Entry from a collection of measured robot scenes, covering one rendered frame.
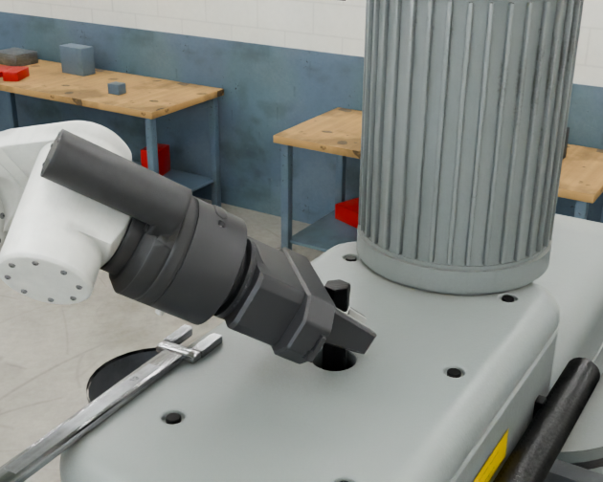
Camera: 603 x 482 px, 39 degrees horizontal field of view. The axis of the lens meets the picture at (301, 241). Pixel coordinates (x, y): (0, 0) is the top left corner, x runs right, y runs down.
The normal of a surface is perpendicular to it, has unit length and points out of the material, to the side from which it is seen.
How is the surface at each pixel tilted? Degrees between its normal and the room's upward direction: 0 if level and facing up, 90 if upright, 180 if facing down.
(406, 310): 0
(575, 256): 0
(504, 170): 90
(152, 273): 95
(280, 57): 90
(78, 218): 48
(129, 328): 0
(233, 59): 90
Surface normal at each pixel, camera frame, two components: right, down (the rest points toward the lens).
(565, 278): 0.00, -0.92
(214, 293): 0.22, 0.41
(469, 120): -0.11, 0.40
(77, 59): -0.57, 0.33
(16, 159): -0.14, 0.83
